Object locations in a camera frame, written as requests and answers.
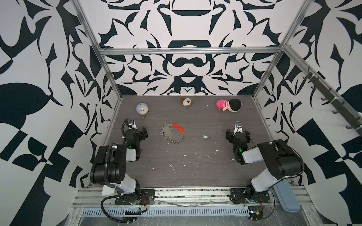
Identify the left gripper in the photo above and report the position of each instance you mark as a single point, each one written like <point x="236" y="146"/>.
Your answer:
<point x="138" y="133"/>

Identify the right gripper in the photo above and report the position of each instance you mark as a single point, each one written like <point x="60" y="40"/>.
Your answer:
<point x="237" y="134"/>

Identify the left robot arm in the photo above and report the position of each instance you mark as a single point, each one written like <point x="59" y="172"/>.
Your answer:
<point x="109" y="168"/>

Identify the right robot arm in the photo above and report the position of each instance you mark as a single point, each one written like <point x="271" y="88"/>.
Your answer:
<point x="281" y="161"/>

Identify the blue round alarm clock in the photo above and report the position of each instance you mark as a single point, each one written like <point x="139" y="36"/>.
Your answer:
<point x="143" y="110"/>

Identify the pink plush doll black hair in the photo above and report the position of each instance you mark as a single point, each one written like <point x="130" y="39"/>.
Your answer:
<point x="233" y="105"/>

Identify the brown white plush toy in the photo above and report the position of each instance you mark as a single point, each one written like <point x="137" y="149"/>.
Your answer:
<point x="186" y="102"/>

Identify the blue grey pad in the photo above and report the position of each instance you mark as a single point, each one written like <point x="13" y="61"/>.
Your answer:
<point x="286" y="196"/>

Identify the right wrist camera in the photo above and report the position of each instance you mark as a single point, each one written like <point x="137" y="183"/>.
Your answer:
<point x="238" y="127"/>

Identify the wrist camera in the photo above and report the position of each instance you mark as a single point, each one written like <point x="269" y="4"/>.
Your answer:
<point x="238" y="127"/>
<point x="131" y="124"/>

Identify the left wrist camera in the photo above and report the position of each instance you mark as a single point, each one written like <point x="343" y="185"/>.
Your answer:
<point x="131" y="124"/>

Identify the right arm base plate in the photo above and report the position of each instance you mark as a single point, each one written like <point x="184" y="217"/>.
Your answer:
<point x="248" y="195"/>

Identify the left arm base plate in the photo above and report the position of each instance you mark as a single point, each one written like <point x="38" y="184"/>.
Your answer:
<point x="142" y="197"/>

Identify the black wall hook rail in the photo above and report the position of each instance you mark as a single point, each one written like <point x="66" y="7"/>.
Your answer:
<point x="330" y="96"/>

